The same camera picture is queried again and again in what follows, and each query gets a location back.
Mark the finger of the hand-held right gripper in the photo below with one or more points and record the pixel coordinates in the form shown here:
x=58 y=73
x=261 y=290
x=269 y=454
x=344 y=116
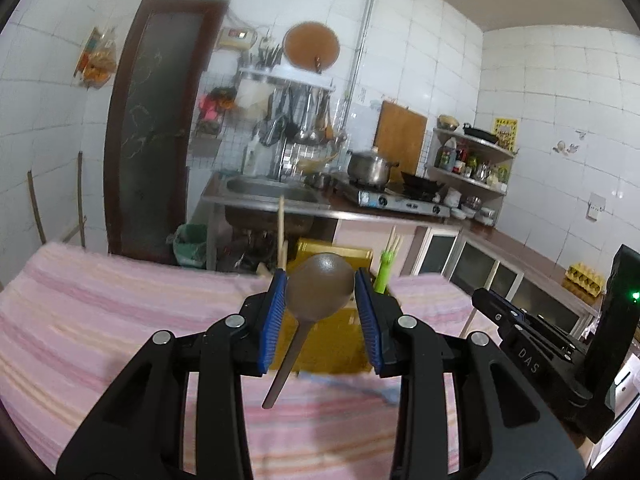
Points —
x=540 y=360
x=500 y=307

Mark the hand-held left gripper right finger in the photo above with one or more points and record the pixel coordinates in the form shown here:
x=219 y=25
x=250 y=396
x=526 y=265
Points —
x=372 y=330

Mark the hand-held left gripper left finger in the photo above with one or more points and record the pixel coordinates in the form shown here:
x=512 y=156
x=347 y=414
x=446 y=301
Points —
x=272 y=325

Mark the yellow utensil holder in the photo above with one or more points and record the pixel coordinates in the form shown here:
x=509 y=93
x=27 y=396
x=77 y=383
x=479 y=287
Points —
x=330 y=345

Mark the brown spoon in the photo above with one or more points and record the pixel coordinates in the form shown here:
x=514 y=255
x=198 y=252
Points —
x=320 y=285

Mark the row of hanging steel utensils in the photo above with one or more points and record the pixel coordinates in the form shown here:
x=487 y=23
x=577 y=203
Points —
x=307 y=120

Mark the green plastic utensil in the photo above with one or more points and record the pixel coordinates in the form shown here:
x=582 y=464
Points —
x=385 y=272

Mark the egg carton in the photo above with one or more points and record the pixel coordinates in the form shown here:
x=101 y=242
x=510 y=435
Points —
x=585 y=277

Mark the kitchen counter cabinets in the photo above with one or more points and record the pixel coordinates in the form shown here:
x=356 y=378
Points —
x=450 y=255

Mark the pale wooden chopstick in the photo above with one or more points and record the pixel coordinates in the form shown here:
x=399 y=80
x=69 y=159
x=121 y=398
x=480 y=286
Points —
x=392 y=240
x=398 y=247

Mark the flat wooden stick utensil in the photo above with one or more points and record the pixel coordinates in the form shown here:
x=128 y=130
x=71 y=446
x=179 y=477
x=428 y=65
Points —
x=282 y=230

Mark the green trash bin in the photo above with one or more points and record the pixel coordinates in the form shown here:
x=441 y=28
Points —
x=192 y=250

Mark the white cup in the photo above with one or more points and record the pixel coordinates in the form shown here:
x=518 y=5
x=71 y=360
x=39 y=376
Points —
x=452 y=197

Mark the steel gas stove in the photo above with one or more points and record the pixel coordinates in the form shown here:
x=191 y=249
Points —
x=400 y=202

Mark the steel sink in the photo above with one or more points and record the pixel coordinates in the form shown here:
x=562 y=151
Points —
x=270 y=187

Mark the black wok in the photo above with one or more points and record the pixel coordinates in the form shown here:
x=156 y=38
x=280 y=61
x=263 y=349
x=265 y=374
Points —
x=422 y=185

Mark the pink striped cloth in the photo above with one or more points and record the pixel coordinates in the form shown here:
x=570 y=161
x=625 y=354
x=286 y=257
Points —
x=125 y=320

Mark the steel pot with lid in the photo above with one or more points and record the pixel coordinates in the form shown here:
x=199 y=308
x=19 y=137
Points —
x=370 y=170

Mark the clear oil bottle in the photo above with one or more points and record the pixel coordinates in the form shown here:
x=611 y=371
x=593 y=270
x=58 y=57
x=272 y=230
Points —
x=448 y=155

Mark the black pan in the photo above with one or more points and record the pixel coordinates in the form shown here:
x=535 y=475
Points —
x=480 y=134

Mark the yellowish metal bowl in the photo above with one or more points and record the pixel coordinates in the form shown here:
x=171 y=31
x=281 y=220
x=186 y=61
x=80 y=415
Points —
x=448 y=122

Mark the wooden cutting board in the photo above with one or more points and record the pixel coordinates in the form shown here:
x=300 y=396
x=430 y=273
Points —
x=400 y=135

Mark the dark wooden door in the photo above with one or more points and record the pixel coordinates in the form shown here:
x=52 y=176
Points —
x=150 y=135

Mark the red hanging cloth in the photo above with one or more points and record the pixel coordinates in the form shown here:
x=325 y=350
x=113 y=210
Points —
x=212 y=105

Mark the leaning wooden stick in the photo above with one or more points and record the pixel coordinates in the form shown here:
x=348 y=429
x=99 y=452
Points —
x=36 y=205
x=81 y=195

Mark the knife holder with knives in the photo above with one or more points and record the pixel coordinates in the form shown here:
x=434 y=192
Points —
x=269 y=55

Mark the round wooden board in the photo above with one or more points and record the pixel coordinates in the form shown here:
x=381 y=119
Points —
x=310 y=42

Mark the white electrical box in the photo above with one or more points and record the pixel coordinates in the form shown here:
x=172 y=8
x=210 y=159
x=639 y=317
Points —
x=236 y=39

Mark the hanging orange plastic bag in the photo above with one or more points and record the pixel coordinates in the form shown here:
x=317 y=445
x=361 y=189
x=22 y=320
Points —
x=97 y=60

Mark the corner wall shelf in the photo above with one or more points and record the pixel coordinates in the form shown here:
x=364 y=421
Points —
x=470 y=177

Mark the white wall socket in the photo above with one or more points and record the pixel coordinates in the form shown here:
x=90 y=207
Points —
x=595 y=205

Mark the yellow wall poster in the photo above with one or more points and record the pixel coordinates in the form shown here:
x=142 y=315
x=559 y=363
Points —
x=504 y=132

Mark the small wall decal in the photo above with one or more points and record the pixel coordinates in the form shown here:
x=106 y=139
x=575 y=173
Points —
x=567 y=146

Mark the white wall rack shelf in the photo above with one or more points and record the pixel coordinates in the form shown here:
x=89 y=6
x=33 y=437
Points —
x=285 y=76

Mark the grey wall pipe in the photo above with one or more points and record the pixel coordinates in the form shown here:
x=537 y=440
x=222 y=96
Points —
x=367 y=20

